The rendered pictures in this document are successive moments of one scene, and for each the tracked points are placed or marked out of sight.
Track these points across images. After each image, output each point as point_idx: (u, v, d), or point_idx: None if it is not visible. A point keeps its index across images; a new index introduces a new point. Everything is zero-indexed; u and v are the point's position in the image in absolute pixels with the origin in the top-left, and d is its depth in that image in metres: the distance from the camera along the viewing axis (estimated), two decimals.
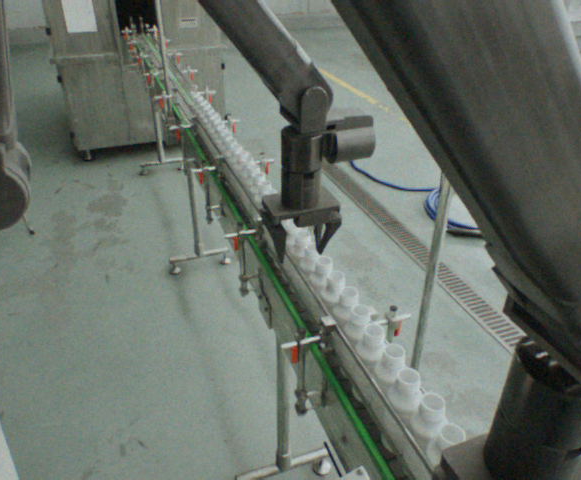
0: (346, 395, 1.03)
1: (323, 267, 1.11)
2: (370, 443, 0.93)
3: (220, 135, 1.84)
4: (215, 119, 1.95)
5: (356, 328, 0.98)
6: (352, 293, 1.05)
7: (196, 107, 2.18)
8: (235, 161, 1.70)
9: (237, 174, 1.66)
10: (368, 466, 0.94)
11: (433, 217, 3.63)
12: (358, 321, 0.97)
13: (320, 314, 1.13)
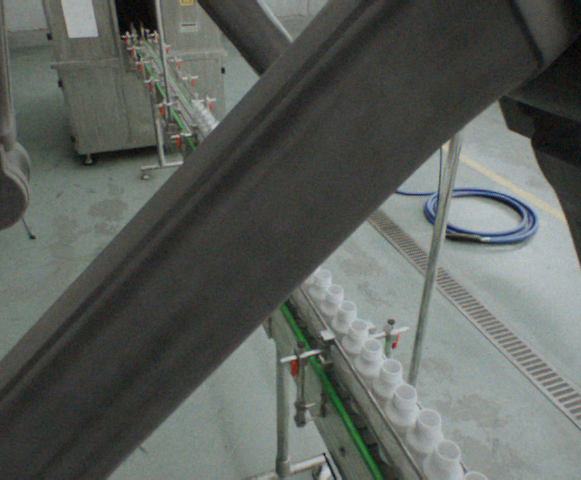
0: (345, 408, 1.05)
1: (322, 281, 1.13)
2: (368, 456, 0.95)
3: None
4: None
5: (354, 343, 1.00)
6: (351, 307, 1.07)
7: (197, 115, 2.20)
8: None
9: None
10: (366, 478, 0.96)
11: (432, 222, 3.65)
12: (356, 336, 0.99)
13: (319, 326, 1.15)
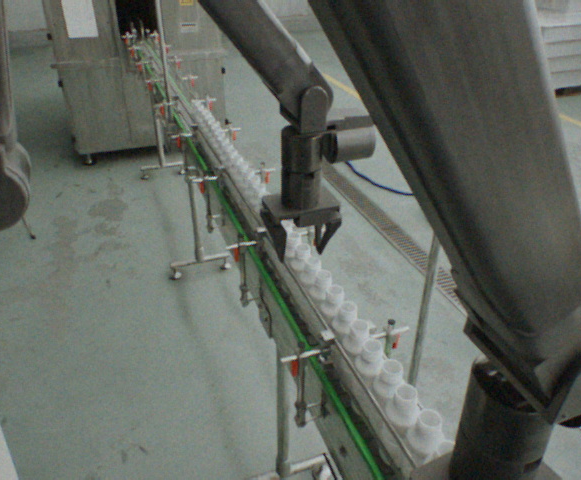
0: (345, 408, 1.05)
1: (322, 281, 1.13)
2: (368, 456, 0.95)
3: (221, 145, 1.85)
4: (216, 128, 1.97)
5: (355, 343, 1.00)
6: (351, 307, 1.07)
7: (197, 115, 2.20)
8: (235, 171, 1.72)
9: (237, 184, 1.68)
10: (366, 478, 0.96)
11: None
12: (357, 336, 0.99)
13: (319, 327, 1.15)
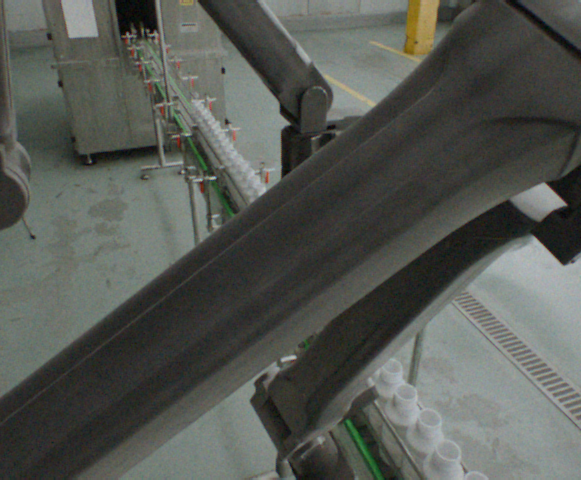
0: None
1: None
2: (368, 456, 0.95)
3: (221, 145, 1.85)
4: (216, 128, 1.97)
5: None
6: None
7: (197, 115, 2.20)
8: (235, 171, 1.72)
9: (237, 184, 1.68)
10: (366, 478, 0.96)
11: None
12: None
13: None
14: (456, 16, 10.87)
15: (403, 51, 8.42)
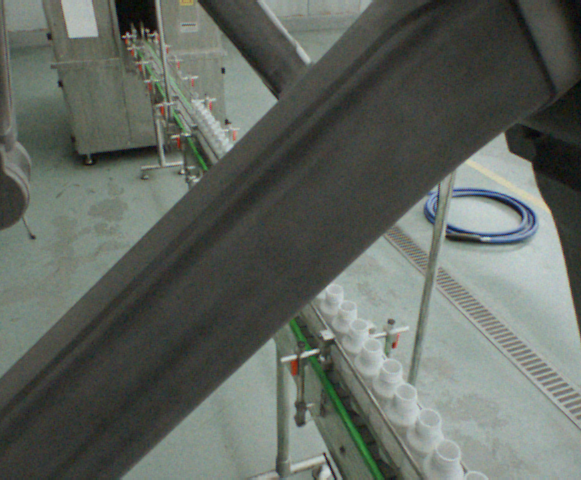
0: (345, 408, 1.05)
1: None
2: (368, 456, 0.95)
3: (221, 145, 1.85)
4: (216, 128, 1.97)
5: (355, 342, 1.00)
6: (351, 307, 1.07)
7: (197, 115, 2.20)
8: None
9: None
10: (366, 478, 0.96)
11: (432, 221, 3.65)
12: (357, 335, 0.99)
13: (319, 326, 1.15)
14: None
15: None
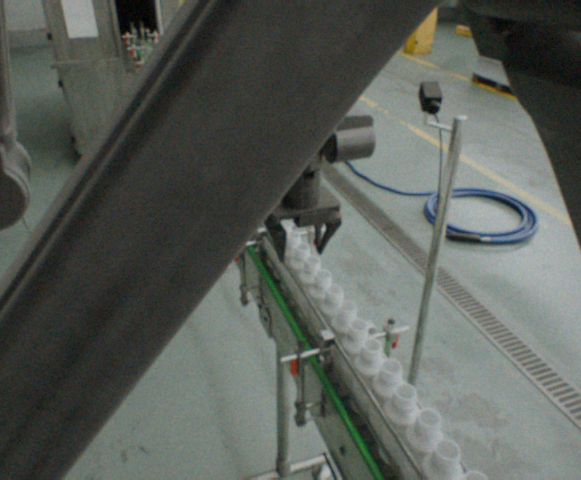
0: (345, 408, 1.05)
1: (322, 280, 1.13)
2: (368, 456, 0.95)
3: None
4: None
5: (354, 342, 1.00)
6: (351, 307, 1.07)
7: None
8: None
9: None
10: (366, 478, 0.96)
11: (432, 221, 3.65)
12: (356, 335, 0.99)
13: (319, 326, 1.15)
14: (456, 16, 10.87)
15: (403, 51, 8.42)
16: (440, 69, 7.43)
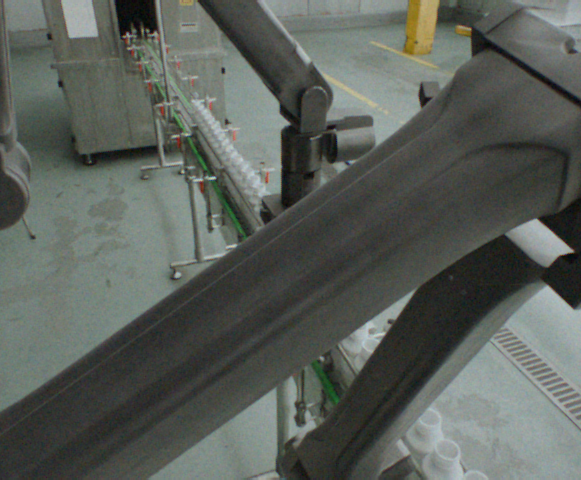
0: None
1: None
2: None
3: (221, 145, 1.86)
4: (216, 128, 1.98)
5: (354, 342, 1.00)
6: None
7: (197, 115, 2.20)
8: (235, 171, 1.72)
9: (237, 184, 1.68)
10: None
11: None
12: (356, 335, 0.99)
13: None
14: (456, 16, 10.87)
15: (403, 51, 8.42)
16: (440, 69, 7.43)
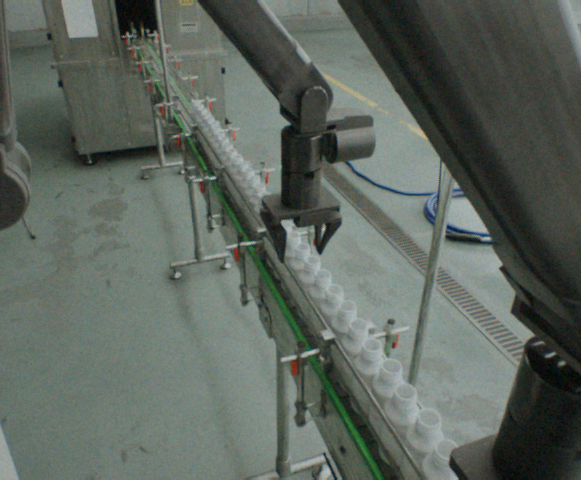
0: (345, 408, 1.05)
1: (322, 280, 1.13)
2: (368, 456, 0.95)
3: (221, 145, 1.86)
4: (216, 128, 1.98)
5: (354, 342, 1.00)
6: (351, 307, 1.07)
7: (197, 115, 2.20)
8: (235, 171, 1.72)
9: (237, 184, 1.68)
10: (366, 478, 0.96)
11: (432, 222, 3.65)
12: (356, 335, 0.99)
13: (319, 326, 1.15)
14: None
15: None
16: None
